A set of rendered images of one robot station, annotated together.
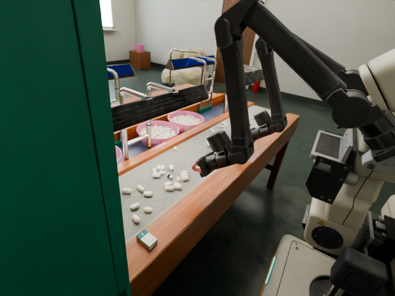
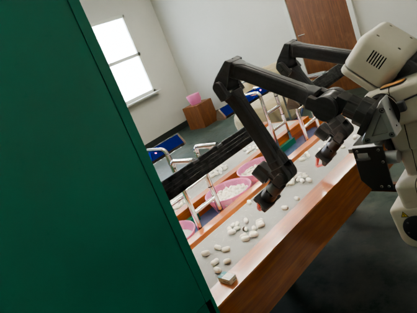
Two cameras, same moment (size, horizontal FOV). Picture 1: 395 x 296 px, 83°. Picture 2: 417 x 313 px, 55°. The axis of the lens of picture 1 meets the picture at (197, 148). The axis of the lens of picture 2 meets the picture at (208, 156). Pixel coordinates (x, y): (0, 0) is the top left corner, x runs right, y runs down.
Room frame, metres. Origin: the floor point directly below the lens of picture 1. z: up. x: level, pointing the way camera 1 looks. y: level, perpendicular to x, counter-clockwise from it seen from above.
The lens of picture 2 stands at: (-0.69, -0.36, 1.56)
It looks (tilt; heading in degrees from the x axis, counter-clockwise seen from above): 16 degrees down; 18
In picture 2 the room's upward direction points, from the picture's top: 22 degrees counter-clockwise
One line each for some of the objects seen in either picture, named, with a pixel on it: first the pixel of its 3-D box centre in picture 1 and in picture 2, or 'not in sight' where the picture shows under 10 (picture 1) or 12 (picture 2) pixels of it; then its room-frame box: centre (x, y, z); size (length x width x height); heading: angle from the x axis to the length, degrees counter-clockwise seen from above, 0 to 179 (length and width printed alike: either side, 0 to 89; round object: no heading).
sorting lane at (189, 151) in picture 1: (216, 144); (297, 181); (1.21, -0.12, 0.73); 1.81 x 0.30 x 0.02; 147
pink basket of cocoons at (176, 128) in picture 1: (158, 135); (230, 197); (1.26, 0.26, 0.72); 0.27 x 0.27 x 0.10
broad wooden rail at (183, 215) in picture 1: (245, 165); (338, 192); (1.09, -0.29, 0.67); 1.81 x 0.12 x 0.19; 147
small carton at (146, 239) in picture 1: (146, 239); (227, 277); (0.45, 0.13, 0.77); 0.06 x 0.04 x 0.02; 57
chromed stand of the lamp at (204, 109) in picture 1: (200, 84); (266, 119); (1.95, 0.04, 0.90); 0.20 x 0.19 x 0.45; 147
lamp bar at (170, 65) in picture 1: (194, 61); (249, 97); (1.99, 0.11, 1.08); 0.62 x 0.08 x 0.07; 147
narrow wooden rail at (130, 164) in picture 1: (193, 137); (271, 184); (1.30, 0.03, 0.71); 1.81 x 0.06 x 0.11; 147
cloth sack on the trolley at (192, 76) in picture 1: (191, 77); (275, 108); (4.32, 0.25, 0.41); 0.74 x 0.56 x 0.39; 152
